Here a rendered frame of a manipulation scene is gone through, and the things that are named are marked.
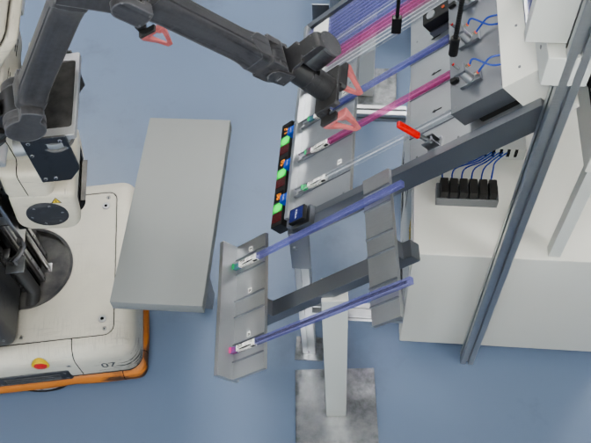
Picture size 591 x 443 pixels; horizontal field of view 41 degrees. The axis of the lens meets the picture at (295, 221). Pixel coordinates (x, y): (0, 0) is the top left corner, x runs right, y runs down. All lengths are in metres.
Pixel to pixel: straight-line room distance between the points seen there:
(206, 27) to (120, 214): 1.25
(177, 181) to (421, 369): 0.98
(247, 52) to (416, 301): 1.03
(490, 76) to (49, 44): 0.83
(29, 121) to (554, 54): 0.95
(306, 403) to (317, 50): 1.28
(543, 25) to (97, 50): 2.38
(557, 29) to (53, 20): 0.82
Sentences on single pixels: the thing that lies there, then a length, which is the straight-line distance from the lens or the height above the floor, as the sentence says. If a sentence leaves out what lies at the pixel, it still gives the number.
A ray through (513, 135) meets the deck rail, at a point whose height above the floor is 1.12.
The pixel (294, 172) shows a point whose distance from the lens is 2.03.
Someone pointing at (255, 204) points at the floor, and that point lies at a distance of 2.86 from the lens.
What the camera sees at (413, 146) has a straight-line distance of 1.77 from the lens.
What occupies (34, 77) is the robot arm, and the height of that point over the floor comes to 1.36.
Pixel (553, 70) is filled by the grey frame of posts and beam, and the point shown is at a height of 1.35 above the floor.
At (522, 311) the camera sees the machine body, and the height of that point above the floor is 0.32.
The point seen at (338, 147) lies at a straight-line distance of 1.97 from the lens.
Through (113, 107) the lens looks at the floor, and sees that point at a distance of 3.24.
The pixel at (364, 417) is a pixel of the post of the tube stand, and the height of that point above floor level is 0.01.
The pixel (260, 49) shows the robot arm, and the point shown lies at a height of 1.30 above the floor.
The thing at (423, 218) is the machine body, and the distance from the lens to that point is 2.09.
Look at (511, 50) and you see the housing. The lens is 1.61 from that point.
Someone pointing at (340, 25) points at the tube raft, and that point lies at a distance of 2.25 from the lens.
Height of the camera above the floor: 2.39
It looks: 58 degrees down
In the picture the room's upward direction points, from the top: 5 degrees counter-clockwise
